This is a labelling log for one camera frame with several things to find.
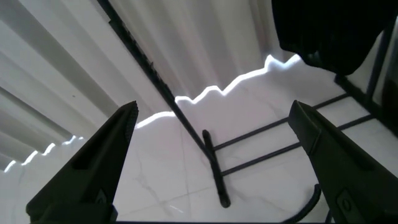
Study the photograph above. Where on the black garment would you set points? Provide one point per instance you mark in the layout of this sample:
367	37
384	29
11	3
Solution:
329	31

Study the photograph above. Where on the black clothes rack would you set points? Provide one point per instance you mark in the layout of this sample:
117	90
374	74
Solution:
146	62

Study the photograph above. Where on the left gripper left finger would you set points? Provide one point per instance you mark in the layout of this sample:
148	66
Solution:
87	180

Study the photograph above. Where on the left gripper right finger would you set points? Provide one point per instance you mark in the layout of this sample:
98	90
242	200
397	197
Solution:
351	186

